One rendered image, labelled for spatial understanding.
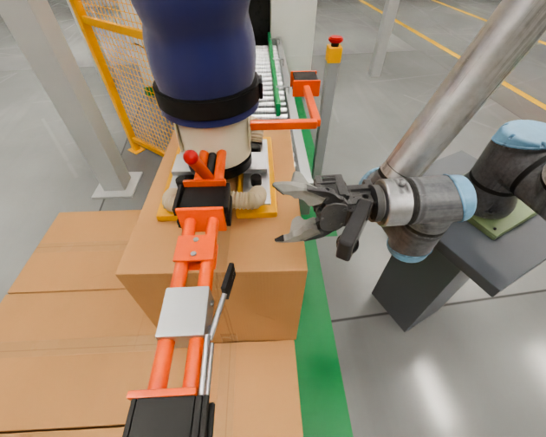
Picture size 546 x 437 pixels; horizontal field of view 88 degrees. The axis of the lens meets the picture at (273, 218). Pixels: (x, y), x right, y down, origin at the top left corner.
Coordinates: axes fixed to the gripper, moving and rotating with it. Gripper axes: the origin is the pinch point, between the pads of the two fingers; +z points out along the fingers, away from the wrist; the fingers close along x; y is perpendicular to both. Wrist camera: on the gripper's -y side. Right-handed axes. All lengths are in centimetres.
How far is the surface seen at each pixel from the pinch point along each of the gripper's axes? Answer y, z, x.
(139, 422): -29.8, 15.3, 3.4
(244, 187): 20.5, 6.3, -10.0
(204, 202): 2.8, 12.2, 2.5
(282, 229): 7.8, -2.3, -12.6
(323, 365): 2, -21, -107
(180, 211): -0.2, 15.8, 3.5
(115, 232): 44, 65, -51
